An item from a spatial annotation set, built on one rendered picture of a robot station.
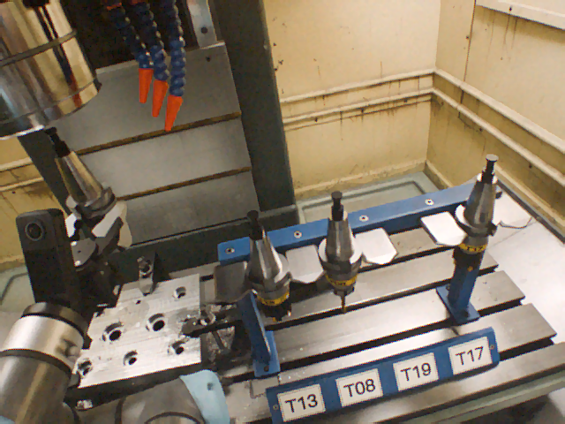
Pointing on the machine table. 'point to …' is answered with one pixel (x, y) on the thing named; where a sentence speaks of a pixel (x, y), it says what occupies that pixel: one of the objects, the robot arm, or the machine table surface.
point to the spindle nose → (41, 66)
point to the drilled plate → (109, 382)
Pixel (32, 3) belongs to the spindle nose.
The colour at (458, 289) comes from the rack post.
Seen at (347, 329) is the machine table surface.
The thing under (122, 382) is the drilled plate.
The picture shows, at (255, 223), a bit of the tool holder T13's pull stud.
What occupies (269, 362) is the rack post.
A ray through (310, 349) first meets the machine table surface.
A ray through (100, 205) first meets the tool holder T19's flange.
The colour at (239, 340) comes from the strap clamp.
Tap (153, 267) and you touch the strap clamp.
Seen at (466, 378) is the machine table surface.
